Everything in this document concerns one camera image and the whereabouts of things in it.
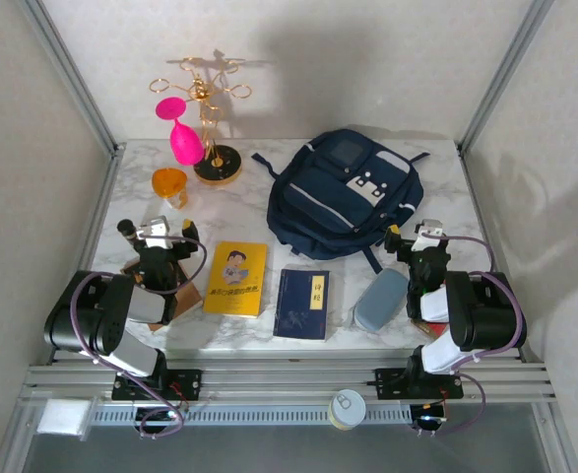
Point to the brown black box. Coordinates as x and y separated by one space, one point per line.
190 295

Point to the grey-blue pencil case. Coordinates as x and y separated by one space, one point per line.
379 300

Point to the red carton box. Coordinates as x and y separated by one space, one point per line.
426 327

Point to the navy blue backpack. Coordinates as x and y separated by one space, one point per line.
328 197

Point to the yellow paperback book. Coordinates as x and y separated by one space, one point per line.
234 300

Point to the dark blue paperback book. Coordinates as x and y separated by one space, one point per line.
298 305

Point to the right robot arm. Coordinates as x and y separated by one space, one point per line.
485 315

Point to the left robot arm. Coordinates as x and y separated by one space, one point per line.
86 315

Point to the small black bottle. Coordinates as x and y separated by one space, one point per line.
126 227

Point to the orange plastic cup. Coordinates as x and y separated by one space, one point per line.
169 181

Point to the pink goblet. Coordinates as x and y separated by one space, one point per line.
186 143

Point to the small LED circuit board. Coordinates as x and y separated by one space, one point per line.
429 419
160 419

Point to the tin can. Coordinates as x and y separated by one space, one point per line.
347 406

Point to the white foam pad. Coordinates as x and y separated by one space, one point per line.
64 418

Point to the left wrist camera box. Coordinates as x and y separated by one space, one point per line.
155 229

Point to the aluminium side rail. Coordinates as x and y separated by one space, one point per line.
99 212
480 212

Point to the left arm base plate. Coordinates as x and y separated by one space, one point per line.
185 384

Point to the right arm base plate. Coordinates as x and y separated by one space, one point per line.
392 384

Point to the aluminium mounting rail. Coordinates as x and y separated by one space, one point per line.
288 379

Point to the aluminium frame post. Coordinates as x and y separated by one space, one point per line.
505 74
72 74

